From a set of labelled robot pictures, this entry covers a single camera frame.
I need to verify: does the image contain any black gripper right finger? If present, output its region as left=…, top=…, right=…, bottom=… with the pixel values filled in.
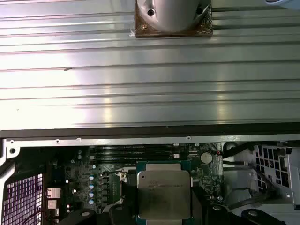
left=191, top=187, right=274, bottom=225

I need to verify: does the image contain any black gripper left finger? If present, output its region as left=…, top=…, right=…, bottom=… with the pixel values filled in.
left=58, top=183, right=139, bottom=225

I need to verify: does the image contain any silver CPU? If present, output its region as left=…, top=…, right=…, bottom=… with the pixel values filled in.
left=136, top=161, right=195, bottom=220

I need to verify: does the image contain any CPU socket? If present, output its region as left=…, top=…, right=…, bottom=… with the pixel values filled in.
left=118, top=167, right=139, bottom=204

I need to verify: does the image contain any black RAM slot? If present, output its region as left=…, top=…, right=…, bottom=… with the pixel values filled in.
left=96, top=154, right=175, bottom=158
left=96, top=150, right=175, bottom=154
left=96, top=157, right=175, bottom=162
left=96, top=145, right=175, bottom=149

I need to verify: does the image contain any green motherboard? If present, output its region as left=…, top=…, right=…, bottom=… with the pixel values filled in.
left=44, top=144, right=225, bottom=215

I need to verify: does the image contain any round coin battery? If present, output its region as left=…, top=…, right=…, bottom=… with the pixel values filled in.
left=200, top=151, right=213, bottom=164

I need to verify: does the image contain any metal disk bay cage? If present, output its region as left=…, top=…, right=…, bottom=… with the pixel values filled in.
left=255, top=140, right=300, bottom=211

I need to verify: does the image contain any silver metal bracket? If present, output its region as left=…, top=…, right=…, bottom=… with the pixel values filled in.
left=225, top=168, right=258, bottom=209

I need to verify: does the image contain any black flat cable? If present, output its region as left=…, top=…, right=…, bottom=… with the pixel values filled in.
left=221, top=142, right=257, bottom=166

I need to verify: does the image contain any square brown base plate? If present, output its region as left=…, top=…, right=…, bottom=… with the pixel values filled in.
left=135, top=0, right=214, bottom=39

